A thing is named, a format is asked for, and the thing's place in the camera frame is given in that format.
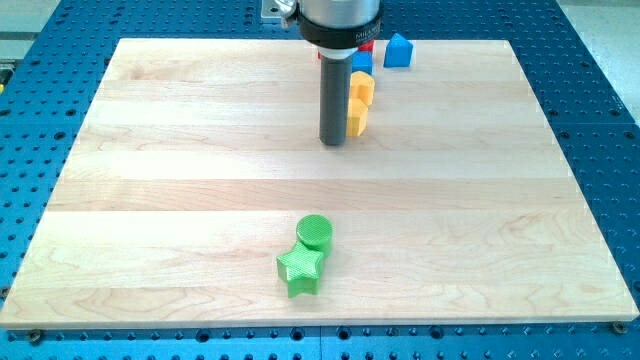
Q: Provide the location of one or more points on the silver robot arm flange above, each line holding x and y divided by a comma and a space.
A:
336, 27

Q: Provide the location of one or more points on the green circle block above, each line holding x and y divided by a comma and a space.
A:
316, 233

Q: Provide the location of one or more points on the green star block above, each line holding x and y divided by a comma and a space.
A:
301, 269

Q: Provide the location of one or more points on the yellow hexagon block lower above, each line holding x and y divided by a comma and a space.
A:
356, 118

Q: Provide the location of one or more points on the yellow pentagon block upper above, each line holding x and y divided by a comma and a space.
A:
362, 87

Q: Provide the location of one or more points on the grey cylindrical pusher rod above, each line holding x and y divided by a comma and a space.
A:
334, 97

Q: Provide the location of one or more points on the light wooden board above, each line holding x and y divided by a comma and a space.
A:
198, 157

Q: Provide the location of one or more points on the blue cube block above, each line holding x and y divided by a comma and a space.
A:
362, 61

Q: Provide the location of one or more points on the red block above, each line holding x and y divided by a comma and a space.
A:
367, 46

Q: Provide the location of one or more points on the blue triangular prism block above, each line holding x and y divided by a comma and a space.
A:
398, 52

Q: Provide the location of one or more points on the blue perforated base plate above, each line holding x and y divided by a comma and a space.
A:
51, 90

